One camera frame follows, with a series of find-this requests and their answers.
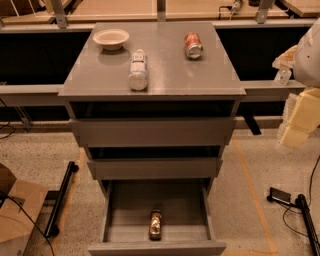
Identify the black cable on box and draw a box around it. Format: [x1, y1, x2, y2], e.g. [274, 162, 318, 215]
[0, 189, 56, 256]

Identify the black metal bar left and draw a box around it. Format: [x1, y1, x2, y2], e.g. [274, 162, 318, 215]
[45, 161, 79, 238]

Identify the grey top drawer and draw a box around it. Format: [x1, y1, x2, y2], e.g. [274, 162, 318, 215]
[69, 118, 235, 147]

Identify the black metal bar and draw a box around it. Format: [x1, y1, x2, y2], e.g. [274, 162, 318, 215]
[296, 194, 320, 256]
[45, 161, 79, 238]

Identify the red soda can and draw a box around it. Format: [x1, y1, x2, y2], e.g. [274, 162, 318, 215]
[184, 32, 203, 60]

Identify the white plastic bottle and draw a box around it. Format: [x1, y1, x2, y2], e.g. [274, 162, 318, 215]
[128, 49, 148, 91]

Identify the small black device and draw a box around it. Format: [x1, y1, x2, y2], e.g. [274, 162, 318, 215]
[267, 187, 291, 205]

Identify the grey metal shelf rail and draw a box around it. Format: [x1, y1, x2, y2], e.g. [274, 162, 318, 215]
[0, 80, 305, 107]

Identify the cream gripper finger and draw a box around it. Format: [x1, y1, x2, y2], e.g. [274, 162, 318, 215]
[279, 88, 320, 149]
[278, 93, 298, 135]

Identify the clear sanitizer pump bottle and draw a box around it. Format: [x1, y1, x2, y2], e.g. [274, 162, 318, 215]
[274, 67, 292, 86]

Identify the grey drawer cabinet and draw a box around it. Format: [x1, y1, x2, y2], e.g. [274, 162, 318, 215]
[57, 21, 248, 256]

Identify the black metal bar right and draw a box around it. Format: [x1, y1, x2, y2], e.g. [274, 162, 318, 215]
[296, 194, 320, 256]

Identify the grey middle drawer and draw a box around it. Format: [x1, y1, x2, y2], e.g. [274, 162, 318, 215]
[87, 158, 222, 180]

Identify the brown cardboard box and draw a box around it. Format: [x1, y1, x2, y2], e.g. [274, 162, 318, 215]
[0, 164, 48, 256]

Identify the beige paper bowl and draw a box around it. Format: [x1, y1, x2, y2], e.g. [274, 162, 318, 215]
[93, 29, 129, 51]

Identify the black cable right floor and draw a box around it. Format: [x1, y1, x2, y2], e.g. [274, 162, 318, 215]
[282, 156, 320, 238]

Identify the grey open bottom drawer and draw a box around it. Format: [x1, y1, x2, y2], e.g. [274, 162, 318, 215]
[88, 179, 226, 256]

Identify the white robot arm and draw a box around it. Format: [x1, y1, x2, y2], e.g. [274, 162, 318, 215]
[272, 19, 320, 152]

